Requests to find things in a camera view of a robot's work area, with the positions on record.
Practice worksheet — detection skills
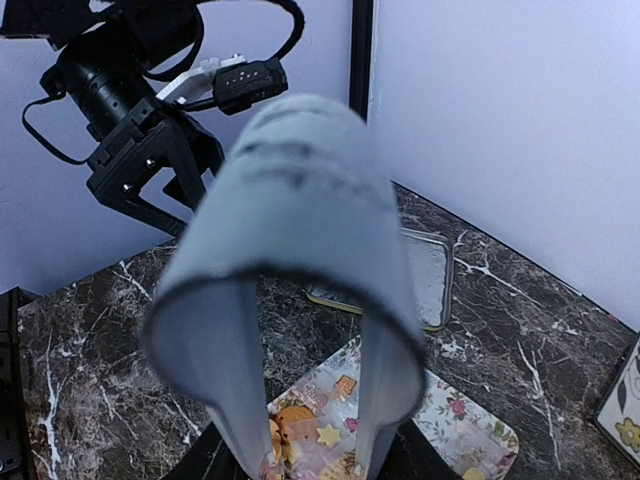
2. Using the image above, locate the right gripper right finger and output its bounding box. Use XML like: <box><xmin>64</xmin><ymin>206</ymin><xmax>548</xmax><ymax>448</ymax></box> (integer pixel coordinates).
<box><xmin>379</xmin><ymin>420</ymin><xmax>462</xmax><ymax>480</ymax></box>

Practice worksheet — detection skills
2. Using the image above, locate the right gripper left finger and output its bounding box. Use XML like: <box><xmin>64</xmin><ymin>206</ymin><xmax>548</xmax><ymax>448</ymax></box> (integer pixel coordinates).
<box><xmin>172</xmin><ymin>427</ymin><xmax>248</xmax><ymax>480</ymax></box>

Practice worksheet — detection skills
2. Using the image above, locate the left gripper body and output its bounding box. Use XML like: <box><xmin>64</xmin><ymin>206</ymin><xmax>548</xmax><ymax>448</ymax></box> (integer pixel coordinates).
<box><xmin>87</xmin><ymin>97</ymin><xmax>166</xmax><ymax>208</ymax></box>

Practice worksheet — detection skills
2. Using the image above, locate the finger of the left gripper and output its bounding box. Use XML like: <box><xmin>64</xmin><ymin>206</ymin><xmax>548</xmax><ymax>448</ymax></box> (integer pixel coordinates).
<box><xmin>149</xmin><ymin>112</ymin><xmax>224</xmax><ymax>210</ymax></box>
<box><xmin>120</xmin><ymin>194</ymin><xmax>187</xmax><ymax>238</ymax></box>

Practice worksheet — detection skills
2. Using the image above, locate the floral cookie tray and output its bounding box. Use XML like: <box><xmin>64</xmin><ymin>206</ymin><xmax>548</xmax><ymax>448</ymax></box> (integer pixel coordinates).
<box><xmin>268</xmin><ymin>338</ymin><xmax>519</xmax><ymax>479</ymax></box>

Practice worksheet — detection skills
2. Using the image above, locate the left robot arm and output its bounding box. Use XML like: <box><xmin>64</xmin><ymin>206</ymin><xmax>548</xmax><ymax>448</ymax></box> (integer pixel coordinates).
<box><xmin>1</xmin><ymin>1</ymin><xmax>224</xmax><ymax>237</ymax></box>

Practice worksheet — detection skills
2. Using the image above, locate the silver tin lid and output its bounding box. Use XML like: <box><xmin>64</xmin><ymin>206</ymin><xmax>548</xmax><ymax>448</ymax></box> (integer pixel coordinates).
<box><xmin>301</xmin><ymin>223</ymin><xmax>454</xmax><ymax>331</ymax></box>

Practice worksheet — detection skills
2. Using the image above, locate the square floral plate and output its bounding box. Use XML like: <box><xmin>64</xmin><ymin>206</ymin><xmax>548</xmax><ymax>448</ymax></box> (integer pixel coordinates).
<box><xmin>595</xmin><ymin>336</ymin><xmax>639</xmax><ymax>467</ymax></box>

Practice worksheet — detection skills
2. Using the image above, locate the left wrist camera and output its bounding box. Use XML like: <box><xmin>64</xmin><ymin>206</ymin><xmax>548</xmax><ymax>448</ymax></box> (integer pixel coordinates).
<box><xmin>156</xmin><ymin>54</ymin><xmax>289</xmax><ymax>116</ymax></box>

